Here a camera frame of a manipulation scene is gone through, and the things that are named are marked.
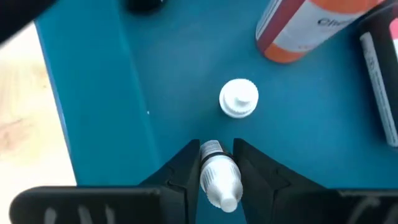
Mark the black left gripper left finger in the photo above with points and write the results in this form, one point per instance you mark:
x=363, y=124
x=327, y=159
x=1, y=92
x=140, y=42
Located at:
x=183, y=186

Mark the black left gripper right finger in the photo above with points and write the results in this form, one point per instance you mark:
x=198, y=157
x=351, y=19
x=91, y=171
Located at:
x=264, y=193

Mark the small white-capped dropper bottle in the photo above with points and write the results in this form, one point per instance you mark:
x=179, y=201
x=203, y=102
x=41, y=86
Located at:
x=220, y=177
x=238, y=98

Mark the blue plastic bin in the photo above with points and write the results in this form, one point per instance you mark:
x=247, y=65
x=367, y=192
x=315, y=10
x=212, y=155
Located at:
x=155, y=77

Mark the green food colouring bottle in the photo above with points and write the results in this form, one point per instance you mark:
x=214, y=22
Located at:
x=377, y=87

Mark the orange food colouring bottle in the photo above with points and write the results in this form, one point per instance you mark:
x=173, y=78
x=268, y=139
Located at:
x=311, y=31

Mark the black aluminium table frame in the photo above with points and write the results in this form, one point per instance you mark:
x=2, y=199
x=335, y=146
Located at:
x=15, y=15

